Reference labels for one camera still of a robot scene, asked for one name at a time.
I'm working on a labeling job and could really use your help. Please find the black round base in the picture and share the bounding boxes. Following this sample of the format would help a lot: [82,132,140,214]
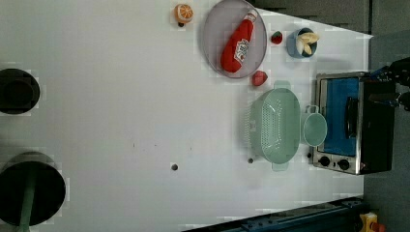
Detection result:
[0,69,41,115]
[0,152,67,227]

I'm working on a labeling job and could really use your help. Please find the upper black round base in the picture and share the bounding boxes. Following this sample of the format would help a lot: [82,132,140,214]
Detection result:
[0,69,41,115]

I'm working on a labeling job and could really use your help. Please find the blue bowl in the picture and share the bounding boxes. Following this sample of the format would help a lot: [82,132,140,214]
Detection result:
[286,28,317,59]

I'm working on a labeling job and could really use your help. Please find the grey round plate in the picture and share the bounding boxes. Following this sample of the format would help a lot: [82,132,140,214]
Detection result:
[202,0,268,78]

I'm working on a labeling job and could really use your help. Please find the lower black round base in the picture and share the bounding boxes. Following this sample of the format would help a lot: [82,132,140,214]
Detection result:
[0,152,67,227]

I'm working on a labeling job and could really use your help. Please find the blue metal frame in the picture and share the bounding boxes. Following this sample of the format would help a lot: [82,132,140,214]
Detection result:
[185,197,369,232]

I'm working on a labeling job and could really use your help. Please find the small red strawberry toy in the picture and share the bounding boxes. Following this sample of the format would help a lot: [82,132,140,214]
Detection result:
[271,31,283,44]

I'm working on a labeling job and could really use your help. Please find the black silver toaster oven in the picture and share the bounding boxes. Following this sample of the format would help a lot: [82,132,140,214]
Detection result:
[312,72,395,175]

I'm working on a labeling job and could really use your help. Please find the mint green plastic cup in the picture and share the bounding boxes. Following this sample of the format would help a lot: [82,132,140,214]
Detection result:
[301,105,328,147]

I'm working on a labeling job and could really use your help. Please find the orange slice toy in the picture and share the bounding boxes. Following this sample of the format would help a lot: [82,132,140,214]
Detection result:
[174,4,193,24]

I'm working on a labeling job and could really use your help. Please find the large red strawberry toy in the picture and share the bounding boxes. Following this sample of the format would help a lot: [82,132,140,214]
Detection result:
[251,71,268,86]

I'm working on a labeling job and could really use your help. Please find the peeled banana toy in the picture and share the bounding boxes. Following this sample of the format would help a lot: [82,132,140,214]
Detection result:
[296,33,320,55]

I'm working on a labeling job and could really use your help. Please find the red plush ketchup bottle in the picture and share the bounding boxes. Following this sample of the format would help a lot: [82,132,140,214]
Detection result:
[220,10,257,73]

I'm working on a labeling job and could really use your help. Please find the mint green plastic strainer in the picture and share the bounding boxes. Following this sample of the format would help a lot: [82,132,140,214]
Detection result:
[249,80,301,172]

